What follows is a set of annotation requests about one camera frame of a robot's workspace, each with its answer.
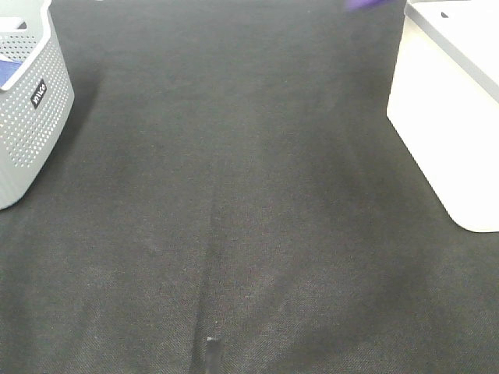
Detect purple towel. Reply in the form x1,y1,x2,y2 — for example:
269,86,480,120
345,0,384,12

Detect black tablecloth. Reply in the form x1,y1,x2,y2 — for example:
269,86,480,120
1,1,498,373

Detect white storage box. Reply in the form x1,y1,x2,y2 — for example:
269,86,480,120
387,1,498,233

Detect grey perforated laundry basket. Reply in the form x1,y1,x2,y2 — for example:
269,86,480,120
1,1,74,209

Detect blue cloth in basket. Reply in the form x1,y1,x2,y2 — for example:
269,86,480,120
0,55,23,91

